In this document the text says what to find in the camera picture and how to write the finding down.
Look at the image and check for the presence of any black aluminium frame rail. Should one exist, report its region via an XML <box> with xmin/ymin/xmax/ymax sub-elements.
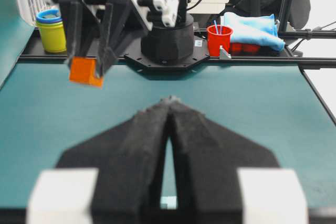
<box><xmin>18</xmin><ymin>30</ymin><xmax>335</xmax><ymax>70</ymax></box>

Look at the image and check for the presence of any orange block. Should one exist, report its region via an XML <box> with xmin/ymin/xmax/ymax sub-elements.
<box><xmin>69</xmin><ymin>57</ymin><xmax>103</xmax><ymax>88</ymax></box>

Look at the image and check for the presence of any light blue cloth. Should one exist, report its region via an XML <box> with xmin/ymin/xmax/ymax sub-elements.
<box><xmin>222</xmin><ymin>12</ymin><xmax>285</xmax><ymax>51</ymax></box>

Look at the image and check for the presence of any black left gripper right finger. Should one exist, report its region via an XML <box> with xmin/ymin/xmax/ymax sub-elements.
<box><xmin>169</xmin><ymin>101</ymin><xmax>309</xmax><ymax>223</ymax></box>

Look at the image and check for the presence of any red plastic cup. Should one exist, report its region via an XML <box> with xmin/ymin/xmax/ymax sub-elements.
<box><xmin>207</xmin><ymin>25</ymin><xmax>233</xmax><ymax>57</ymax></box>

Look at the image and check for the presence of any white desk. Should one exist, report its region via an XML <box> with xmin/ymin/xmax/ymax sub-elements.
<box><xmin>188</xmin><ymin>0</ymin><xmax>229</xmax><ymax>14</ymax></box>

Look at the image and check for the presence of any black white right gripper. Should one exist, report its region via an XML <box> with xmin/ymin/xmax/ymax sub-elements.
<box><xmin>44</xmin><ymin>0</ymin><xmax>179</xmax><ymax>78</ymax></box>

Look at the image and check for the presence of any metal corner bracket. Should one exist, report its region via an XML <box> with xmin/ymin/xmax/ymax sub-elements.
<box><xmin>219</xmin><ymin>45</ymin><xmax>232</xmax><ymax>60</ymax></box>

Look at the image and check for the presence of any yellow plastic cup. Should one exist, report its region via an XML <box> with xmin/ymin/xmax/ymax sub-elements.
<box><xmin>36</xmin><ymin>21</ymin><xmax>67</xmax><ymax>53</ymax></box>

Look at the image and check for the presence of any blue plastic cup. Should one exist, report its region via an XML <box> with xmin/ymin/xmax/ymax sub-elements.
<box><xmin>36</xmin><ymin>9</ymin><xmax>62</xmax><ymax>24</ymax></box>

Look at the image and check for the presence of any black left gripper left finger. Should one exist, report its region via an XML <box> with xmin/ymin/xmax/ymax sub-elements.
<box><xmin>26</xmin><ymin>98</ymin><xmax>171</xmax><ymax>224</ymax></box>

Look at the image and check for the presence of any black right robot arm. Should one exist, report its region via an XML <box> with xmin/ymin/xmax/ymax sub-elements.
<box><xmin>44</xmin><ymin>0</ymin><xmax>194</xmax><ymax>79</ymax></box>

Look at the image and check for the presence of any blue straw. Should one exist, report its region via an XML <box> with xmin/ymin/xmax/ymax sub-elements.
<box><xmin>214</xmin><ymin>20</ymin><xmax>222</xmax><ymax>35</ymax></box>

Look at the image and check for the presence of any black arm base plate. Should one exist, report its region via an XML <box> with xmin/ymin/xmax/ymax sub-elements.
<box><xmin>124</xmin><ymin>52</ymin><xmax>210</xmax><ymax>71</ymax></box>

